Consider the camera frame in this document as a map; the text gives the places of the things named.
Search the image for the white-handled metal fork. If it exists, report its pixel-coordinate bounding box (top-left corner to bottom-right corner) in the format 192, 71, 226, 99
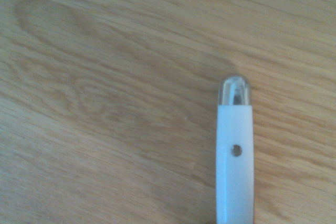
214, 74, 255, 224

